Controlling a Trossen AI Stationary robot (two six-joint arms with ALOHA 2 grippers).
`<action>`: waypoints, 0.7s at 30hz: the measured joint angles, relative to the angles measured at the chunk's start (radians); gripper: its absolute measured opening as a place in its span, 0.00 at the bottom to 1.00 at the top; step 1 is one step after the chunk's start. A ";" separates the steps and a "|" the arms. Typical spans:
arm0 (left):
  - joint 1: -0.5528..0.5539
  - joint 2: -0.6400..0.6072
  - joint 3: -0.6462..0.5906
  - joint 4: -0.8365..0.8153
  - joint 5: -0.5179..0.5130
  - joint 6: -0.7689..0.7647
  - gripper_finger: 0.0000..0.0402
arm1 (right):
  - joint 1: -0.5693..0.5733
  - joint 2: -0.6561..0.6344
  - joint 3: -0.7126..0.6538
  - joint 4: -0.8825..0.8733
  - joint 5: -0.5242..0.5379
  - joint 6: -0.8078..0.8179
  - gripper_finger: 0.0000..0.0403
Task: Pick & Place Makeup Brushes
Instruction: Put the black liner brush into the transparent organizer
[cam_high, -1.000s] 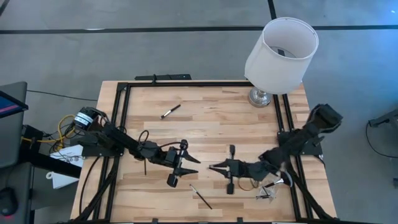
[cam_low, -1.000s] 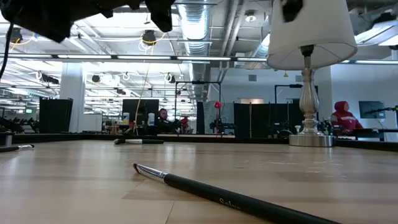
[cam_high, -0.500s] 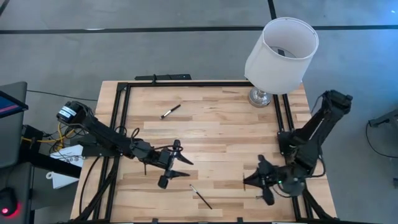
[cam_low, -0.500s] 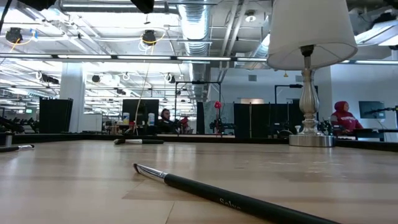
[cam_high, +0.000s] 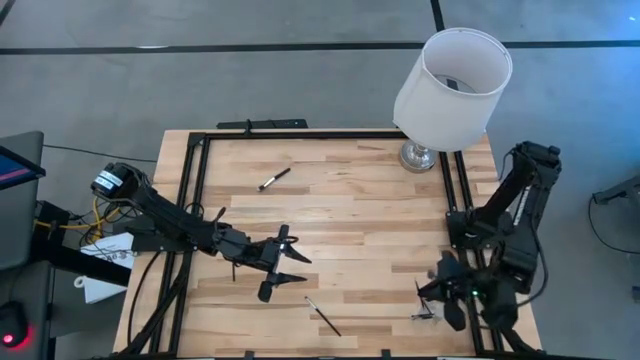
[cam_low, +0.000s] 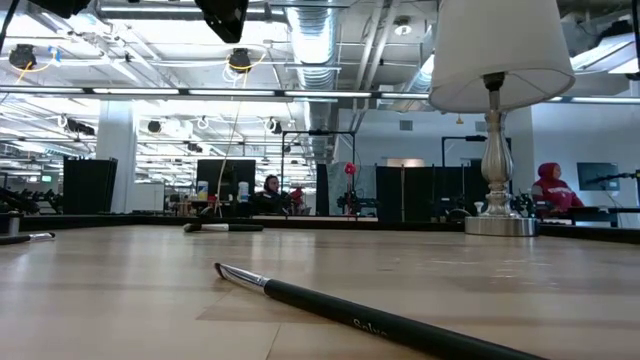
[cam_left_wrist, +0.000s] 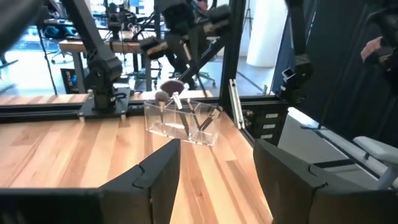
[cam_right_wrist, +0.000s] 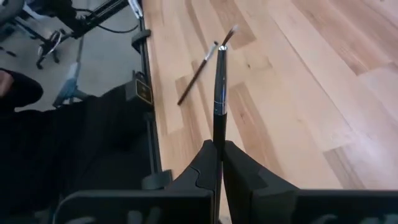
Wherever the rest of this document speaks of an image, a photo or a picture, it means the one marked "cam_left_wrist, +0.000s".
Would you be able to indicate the wooden workbench with black legs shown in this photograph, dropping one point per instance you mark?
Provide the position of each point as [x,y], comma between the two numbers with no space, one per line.
[93,46]

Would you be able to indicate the long pale-tipped makeup brush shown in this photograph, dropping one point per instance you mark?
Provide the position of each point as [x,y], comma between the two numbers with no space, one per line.
[190,105]

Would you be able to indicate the white grey chair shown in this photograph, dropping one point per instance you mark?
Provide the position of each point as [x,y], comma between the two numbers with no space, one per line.
[373,149]

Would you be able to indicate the black box with white labels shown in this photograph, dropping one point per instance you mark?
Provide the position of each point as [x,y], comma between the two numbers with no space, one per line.
[258,124]

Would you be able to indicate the dark curtain partition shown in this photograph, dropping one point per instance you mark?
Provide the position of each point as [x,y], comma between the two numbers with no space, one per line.
[342,77]

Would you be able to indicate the silver metal bracket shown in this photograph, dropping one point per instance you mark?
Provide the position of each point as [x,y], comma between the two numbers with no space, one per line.
[236,105]

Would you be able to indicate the person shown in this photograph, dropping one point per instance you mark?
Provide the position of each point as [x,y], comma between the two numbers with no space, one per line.
[373,48]
[178,53]

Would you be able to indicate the white-ferrule dark-tip makeup brush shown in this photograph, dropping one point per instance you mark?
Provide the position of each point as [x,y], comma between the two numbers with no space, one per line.
[216,112]

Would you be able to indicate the large fluffy brown powder brush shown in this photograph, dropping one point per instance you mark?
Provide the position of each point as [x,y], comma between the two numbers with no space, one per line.
[172,88]

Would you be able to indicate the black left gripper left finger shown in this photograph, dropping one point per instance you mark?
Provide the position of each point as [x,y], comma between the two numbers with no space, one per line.
[140,193]

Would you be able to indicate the clear acrylic brush organizer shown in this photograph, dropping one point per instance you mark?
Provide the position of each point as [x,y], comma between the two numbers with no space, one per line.
[186,137]

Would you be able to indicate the round-head makeup brush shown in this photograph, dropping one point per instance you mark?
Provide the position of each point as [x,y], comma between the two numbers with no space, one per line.
[161,96]

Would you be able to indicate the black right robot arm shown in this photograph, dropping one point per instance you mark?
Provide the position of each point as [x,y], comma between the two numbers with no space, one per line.
[102,68]

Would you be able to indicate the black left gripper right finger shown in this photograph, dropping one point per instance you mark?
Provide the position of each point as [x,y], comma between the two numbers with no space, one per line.
[295,193]

